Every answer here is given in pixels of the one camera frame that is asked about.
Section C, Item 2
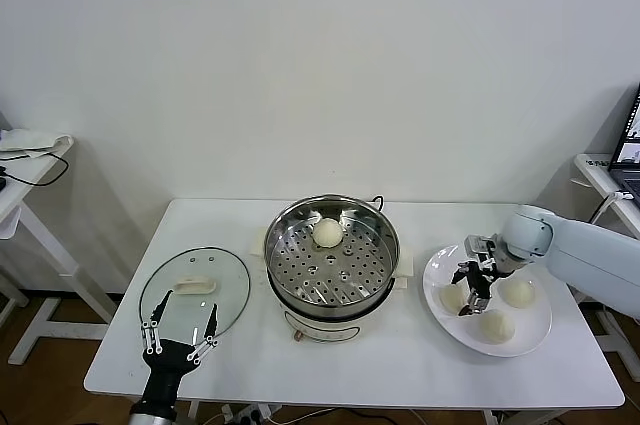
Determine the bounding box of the stainless steel steamer basket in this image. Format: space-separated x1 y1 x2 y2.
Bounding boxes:
263 194 401 314

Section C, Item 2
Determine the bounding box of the white steamed baozi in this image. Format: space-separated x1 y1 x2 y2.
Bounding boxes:
438 284 469 316
478 308 516 345
499 278 537 309
311 218 345 250

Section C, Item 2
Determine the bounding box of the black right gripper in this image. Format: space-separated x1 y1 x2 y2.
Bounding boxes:
450 261 498 318

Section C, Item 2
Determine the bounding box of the white side table with cloth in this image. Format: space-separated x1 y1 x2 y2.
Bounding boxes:
0 137 119 366

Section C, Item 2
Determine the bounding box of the white round plate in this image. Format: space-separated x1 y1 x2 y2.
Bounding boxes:
422 243 554 359

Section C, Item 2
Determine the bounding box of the white laptop cable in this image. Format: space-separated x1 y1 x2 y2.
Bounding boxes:
590 189 634 226

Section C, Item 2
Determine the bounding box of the round glass lid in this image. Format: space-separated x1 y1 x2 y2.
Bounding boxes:
139 245 251 346

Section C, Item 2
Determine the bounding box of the cream electric cooker base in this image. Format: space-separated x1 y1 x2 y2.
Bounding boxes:
249 224 417 346

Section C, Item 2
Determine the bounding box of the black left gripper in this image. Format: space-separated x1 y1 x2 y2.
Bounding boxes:
138 289 221 406

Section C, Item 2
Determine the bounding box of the cream folded cloth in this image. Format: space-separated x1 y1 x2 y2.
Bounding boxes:
0 128 74 154

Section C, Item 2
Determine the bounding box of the open dark laptop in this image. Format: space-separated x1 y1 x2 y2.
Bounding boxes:
607 82 640 206

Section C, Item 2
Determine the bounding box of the thin black looped cable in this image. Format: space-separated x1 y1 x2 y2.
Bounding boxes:
0 150 70 191

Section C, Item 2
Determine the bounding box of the white side table with laptop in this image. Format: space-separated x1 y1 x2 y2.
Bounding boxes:
572 152 640 376

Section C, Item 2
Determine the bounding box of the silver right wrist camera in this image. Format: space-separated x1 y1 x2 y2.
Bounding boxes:
462 235 496 266

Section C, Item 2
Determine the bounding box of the white floor power strip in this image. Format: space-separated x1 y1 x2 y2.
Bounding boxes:
219 402 281 425

